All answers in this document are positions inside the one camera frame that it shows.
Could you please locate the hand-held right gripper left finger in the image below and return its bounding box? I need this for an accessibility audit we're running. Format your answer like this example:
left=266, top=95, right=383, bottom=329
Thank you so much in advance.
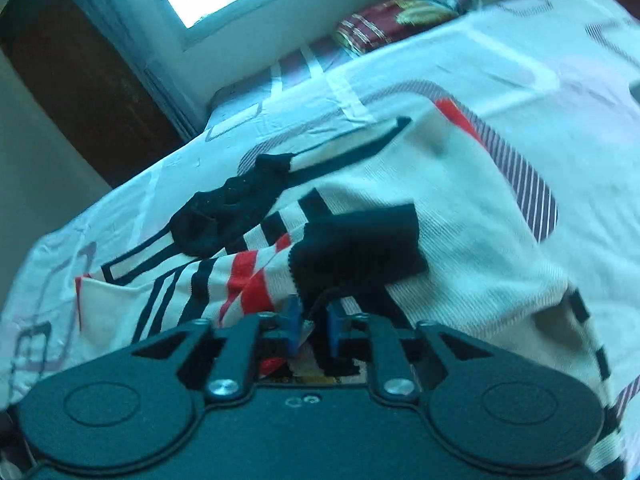
left=131, top=296, right=302, bottom=403

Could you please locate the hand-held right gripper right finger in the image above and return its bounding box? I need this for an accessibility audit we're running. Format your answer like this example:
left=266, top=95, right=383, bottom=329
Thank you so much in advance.
left=327, top=305, right=501, bottom=397

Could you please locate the striped knit sweater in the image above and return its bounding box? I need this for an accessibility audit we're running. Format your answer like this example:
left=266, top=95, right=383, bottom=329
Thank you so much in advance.
left=75, top=100, right=628, bottom=480

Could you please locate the striped bed sheet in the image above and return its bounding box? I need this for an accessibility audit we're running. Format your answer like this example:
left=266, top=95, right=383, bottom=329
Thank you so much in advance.
left=205, top=35, right=361, bottom=141

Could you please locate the dark red folded blanket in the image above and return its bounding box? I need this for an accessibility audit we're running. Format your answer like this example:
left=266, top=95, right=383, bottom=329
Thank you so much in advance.
left=335, top=0, right=461, bottom=53

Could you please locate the dark wooden door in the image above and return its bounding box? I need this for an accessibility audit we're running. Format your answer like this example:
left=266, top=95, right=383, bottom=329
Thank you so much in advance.
left=0, top=0, right=186, bottom=188

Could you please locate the blue curtain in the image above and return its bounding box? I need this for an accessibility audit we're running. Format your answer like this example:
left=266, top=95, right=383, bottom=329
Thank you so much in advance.
left=50, top=0, right=211, bottom=138

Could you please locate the white patterned bed quilt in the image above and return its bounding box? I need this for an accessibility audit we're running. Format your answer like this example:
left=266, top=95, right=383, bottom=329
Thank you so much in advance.
left=0, top=0, right=640, bottom=480

